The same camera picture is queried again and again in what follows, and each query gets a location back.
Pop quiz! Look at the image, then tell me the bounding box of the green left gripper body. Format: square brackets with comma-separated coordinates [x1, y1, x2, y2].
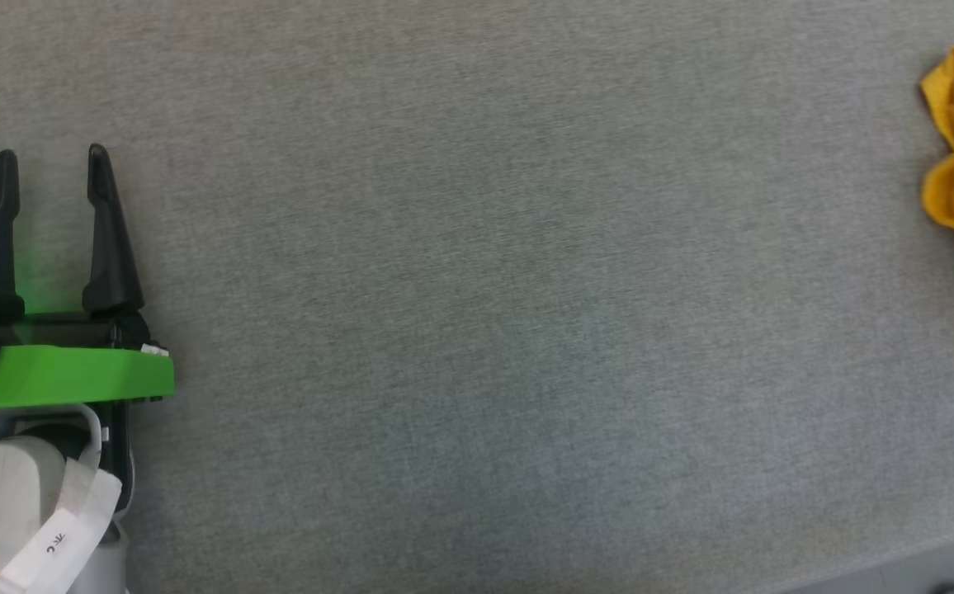
[0, 310, 176, 413]

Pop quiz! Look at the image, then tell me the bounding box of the grey fabric sofa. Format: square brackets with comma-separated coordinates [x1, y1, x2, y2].
[0, 0, 954, 594]

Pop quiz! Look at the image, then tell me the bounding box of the white labelled tape strip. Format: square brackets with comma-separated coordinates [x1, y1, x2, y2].
[0, 458, 124, 594]

